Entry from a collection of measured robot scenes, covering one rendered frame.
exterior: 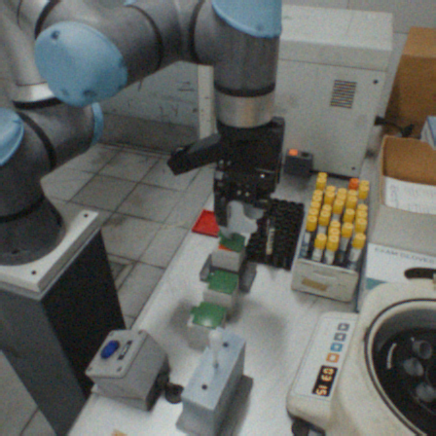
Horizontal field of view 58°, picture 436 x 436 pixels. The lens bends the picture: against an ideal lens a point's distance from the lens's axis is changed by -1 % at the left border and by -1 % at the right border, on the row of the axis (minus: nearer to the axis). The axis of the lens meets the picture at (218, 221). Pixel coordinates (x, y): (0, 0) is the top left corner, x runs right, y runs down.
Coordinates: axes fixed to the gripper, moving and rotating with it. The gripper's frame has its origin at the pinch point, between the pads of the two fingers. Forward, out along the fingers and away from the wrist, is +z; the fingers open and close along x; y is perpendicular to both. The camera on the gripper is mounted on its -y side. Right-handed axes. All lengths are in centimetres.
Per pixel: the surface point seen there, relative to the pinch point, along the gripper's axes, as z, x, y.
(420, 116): 9, 75, 35
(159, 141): 88, 163, -98
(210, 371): 0.3, -23.7, 5.8
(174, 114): 67, 163, -85
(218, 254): 3.7, -2.0, -0.6
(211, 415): 1.7, -27.9, 7.3
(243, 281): 8.8, -2.0, 3.9
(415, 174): 3.1, 32.4, 30.8
